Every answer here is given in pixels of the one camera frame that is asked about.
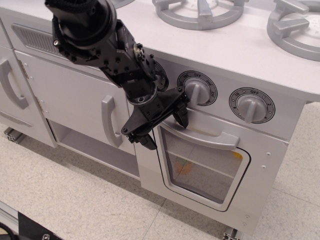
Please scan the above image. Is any silver toy sink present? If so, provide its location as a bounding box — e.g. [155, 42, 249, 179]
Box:
[111, 0, 134, 9]

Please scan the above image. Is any middle grey oven knob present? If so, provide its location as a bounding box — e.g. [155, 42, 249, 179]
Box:
[177, 70, 218, 106]

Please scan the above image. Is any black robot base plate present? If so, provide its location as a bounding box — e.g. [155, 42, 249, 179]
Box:
[18, 212, 62, 240]

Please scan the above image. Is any left aluminium frame rail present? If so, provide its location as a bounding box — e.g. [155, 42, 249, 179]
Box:
[4, 127, 26, 144]

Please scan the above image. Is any right silver stove burner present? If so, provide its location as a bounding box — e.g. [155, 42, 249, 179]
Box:
[267, 0, 320, 62]

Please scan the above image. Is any right aluminium frame rail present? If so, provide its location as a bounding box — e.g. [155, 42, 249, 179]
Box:
[222, 226, 244, 240]

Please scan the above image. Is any silver cabinet door handle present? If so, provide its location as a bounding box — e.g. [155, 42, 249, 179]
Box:
[101, 95, 123, 148]

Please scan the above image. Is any aluminium frame rail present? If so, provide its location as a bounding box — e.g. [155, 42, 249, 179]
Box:
[4, 127, 26, 144]
[222, 226, 244, 240]

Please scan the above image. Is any black cable near base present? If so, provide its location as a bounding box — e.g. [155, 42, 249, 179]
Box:
[0, 221, 16, 240]

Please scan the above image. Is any white cabinet door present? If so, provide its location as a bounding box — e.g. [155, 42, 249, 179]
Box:
[15, 51, 135, 155]

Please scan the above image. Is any silver stove burner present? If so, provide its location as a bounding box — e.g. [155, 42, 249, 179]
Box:
[267, 0, 320, 62]
[152, 0, 248, 31]

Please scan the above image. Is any white toy kitchen unit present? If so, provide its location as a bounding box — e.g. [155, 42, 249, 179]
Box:
[0, 0, 320, 240]

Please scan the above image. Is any grey oven knob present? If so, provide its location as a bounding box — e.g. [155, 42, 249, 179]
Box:
[177, 70, 218, 106]
[155, 61, 169, 92]
[229, 87, 276, 124]

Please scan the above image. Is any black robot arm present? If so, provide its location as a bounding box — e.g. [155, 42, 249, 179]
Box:
[44, 0, 189, 150]

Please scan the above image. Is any left grey oven knob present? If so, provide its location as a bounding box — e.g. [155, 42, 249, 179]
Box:
[155, 61, 169, 92]

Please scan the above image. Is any far left silver handle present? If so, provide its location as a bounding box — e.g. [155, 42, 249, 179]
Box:
[0, 58, 29, 110]

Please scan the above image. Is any right grey oven knob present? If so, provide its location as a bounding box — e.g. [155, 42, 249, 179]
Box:
[229, 87, 276, 124]

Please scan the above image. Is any yellow toy corn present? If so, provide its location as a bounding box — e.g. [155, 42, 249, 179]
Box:
[232, 151, 243, 160]

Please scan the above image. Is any centre silver stove burner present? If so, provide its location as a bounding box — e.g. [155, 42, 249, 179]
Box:
[152, 0, 248, 31]

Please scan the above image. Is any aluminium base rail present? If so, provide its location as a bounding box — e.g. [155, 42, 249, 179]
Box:
[0, 201, 19, 229]

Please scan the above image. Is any silver oven door handle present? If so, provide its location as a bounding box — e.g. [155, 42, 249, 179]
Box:
[160, 110, 240, 151]

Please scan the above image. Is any silver vent grille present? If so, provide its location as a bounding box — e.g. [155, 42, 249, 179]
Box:
[11, 24, 62, 56]

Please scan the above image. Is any far left white door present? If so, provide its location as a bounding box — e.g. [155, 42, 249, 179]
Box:
[0, 47, 57, 148]

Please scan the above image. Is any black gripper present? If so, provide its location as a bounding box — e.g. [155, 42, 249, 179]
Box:
[121, 87, 189, 150]

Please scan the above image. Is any white toy oven door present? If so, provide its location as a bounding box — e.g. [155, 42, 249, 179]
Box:
[135, 110, 288, 235]

